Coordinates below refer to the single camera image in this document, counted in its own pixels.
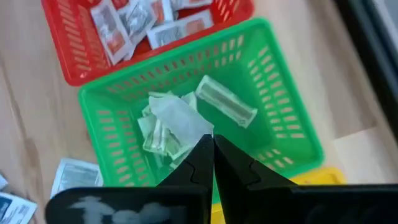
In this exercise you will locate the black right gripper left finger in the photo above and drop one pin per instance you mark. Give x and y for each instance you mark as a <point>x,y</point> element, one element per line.
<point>196,168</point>

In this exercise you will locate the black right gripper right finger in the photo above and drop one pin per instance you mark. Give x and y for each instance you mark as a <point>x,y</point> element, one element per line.
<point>245,193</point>

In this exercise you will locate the yellow plastic basket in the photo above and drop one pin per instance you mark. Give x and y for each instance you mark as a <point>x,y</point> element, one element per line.
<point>320,175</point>

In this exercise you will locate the white navy wipe packet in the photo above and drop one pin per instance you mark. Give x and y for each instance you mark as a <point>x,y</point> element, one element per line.
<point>76,175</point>
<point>2,182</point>
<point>15,208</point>

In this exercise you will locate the green plastic basket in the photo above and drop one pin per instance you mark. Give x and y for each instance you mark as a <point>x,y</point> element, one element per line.
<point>280,77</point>

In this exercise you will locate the red plastic basket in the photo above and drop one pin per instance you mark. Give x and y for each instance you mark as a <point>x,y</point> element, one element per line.
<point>62,31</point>

